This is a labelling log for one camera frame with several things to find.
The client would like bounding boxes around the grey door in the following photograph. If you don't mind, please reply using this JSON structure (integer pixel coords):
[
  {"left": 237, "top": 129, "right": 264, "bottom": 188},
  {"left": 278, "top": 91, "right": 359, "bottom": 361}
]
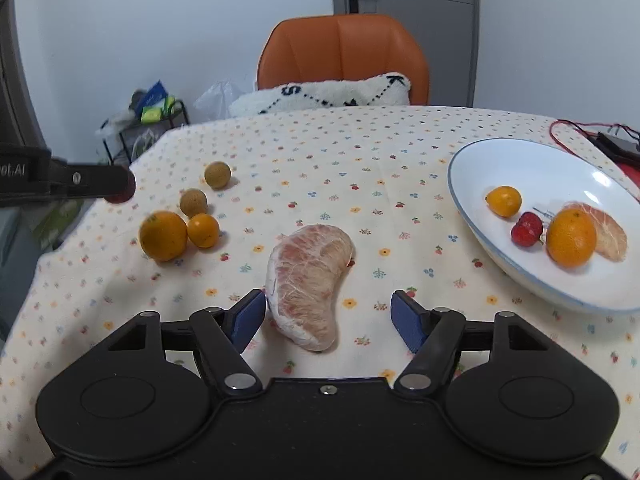
[{"left": 333, "top": 0, "right": 480, "bottom": 106}]

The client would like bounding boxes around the white plate blue rim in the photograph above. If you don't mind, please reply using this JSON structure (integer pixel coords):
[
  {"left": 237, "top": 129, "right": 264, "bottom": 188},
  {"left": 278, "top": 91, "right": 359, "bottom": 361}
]
[{"left": 447, "top": 138, "right": 639, "bottom": 315}]

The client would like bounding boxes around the red cable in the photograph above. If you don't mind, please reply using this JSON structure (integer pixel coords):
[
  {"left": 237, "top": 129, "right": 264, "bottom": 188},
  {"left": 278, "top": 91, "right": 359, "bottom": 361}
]
[{"left": 548, "top": 118, "right": 640, "bottom": 162}]

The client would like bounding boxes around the orange leather chair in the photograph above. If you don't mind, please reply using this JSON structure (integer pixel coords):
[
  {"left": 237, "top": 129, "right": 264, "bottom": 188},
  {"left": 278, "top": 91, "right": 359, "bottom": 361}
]
[{"left": 256, "top": 14, "right": 430, "bottom": 105}]

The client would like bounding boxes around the large orange on plate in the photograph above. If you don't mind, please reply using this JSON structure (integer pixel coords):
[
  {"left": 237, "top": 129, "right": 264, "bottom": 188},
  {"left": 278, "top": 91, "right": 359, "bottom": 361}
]
[{"left": 544, "top": 208, "right": 597, "bottom": 269}]

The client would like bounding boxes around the black power bank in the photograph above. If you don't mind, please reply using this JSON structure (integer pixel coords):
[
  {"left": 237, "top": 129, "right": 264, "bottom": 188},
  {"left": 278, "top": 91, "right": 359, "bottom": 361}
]
[{"left": 594, "top": 132, "right": 640, "bottom": 166}]

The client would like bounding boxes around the large orange tangerine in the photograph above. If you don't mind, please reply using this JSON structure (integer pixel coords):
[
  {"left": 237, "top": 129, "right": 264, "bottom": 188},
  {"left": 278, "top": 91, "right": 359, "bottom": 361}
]
[{"left": 139, "top": 210, "right": 188, "bottom": 263}]

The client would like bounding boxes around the floral white tablecloth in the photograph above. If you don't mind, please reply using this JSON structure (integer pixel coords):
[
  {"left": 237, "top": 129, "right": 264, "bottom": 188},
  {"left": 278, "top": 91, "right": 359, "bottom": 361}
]
[{"left": 1, "top": 107, "right": 639, "bottom": 479}]

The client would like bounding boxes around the small orange on plate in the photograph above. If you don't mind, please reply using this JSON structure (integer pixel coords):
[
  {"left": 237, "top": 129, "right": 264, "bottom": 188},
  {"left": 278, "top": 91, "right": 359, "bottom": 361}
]
[{"left": 485, "top": 185, "right": 522, "bottom": 219}]

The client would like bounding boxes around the red fruit on plate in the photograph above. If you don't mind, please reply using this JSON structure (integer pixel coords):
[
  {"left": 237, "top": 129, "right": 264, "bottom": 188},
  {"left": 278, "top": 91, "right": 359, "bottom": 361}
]
[{"left": 511, "top": 211, "right": 544, "bottom": 248}]

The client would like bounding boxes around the small red fruit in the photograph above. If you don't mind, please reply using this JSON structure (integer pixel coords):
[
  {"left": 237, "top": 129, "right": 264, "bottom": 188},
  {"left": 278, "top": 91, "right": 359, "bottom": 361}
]
[{"left": 105, "top": 171, "right": 136, "bottom": 204}]

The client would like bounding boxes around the pomelo segment on plate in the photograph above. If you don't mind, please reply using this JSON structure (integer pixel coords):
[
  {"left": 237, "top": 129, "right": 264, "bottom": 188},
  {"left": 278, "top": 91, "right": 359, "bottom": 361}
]
[{"left": 563, "top": 202, "right": 628, "bottom": 262}]

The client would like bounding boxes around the white fluffy patterned pillow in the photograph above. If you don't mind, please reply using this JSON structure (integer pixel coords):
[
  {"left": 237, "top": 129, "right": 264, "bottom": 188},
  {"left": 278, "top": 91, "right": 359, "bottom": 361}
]
[{"left": 229, "top": 73, "right": 411, "bottom": 117}]

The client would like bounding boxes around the white plastic bag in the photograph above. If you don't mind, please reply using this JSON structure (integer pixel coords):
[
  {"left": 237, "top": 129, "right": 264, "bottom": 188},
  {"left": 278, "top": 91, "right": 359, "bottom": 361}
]
[{"left": 193, "top": 80, "right": 244, "bottom": 122}]

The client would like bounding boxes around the small orange kumquat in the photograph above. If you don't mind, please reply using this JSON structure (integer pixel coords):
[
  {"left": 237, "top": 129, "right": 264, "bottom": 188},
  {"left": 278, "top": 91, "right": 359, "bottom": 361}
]
[{"left": 188, "top": 214, "right": 220, "bottom": 249}]

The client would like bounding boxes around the brown longan fruit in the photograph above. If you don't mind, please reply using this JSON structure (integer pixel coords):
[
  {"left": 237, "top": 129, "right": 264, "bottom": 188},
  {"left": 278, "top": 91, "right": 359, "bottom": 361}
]
[
  {"left": 204, "top": 160, "right": 232, "bottom": 190},
  {"left": 179, "top": 188, "right": 208, "bottom": 218}
]

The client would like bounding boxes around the black wire rack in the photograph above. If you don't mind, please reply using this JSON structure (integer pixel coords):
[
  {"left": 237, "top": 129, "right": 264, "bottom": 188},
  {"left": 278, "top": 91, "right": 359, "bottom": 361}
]
[{"left": 96, "top": 100, "right": 190, "bottom": 166}]

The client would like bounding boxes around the peeled pomelo segment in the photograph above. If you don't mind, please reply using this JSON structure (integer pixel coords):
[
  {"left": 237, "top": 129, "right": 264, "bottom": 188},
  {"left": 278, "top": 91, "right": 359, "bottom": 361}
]
[{"left": 266, "top": 224, "right": 354, "bottom": 352}]

